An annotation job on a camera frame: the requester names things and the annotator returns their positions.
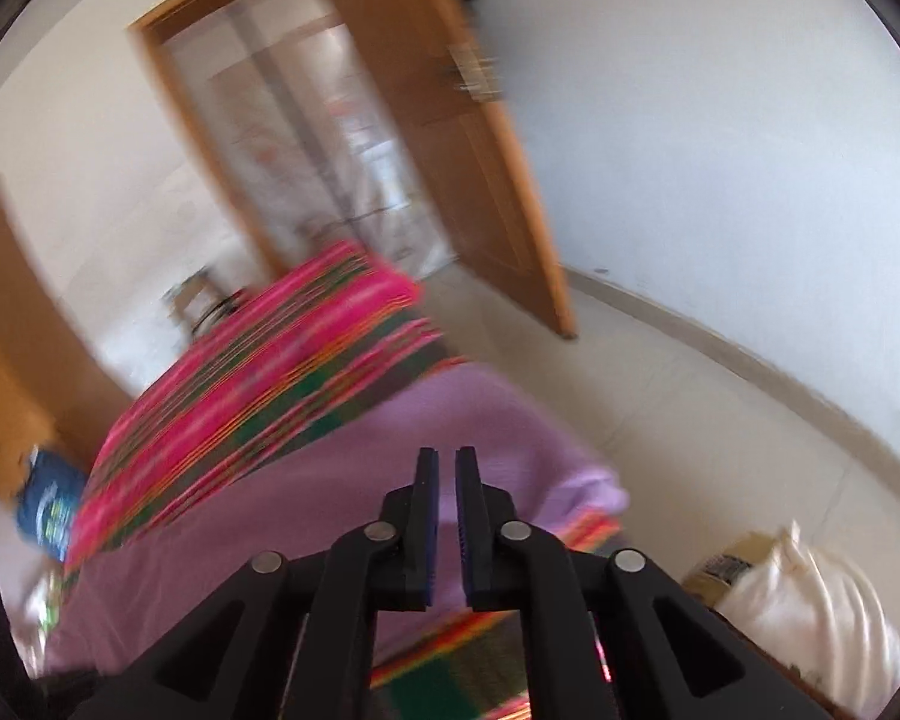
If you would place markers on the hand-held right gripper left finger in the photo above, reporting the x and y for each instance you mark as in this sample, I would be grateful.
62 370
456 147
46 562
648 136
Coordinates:
420 525

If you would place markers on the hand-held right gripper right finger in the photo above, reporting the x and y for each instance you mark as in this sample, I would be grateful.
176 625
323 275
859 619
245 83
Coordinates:
474 525

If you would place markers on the purple fleece garment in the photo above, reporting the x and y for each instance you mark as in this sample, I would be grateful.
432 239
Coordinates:
307 480

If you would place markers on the pink green plaid blanket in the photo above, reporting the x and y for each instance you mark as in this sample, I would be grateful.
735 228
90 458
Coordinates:
270 360

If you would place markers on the brown labelled carton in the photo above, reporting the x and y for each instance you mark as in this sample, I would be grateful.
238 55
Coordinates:
727 562

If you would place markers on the white plastic bag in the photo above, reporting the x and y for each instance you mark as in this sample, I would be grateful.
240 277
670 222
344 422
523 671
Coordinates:
817 615

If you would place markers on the blue printed tote bag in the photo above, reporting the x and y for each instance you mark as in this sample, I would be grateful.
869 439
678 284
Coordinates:
49 502

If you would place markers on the black cloth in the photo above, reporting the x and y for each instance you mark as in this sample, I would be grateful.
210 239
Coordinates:
0 652

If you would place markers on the wooden wardrobe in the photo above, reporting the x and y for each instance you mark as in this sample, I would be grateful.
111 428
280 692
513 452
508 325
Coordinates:
15 330

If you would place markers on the metal door lock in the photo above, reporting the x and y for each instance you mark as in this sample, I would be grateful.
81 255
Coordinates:
472 75

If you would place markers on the wooden door frame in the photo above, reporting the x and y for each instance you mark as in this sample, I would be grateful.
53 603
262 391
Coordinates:
187 105

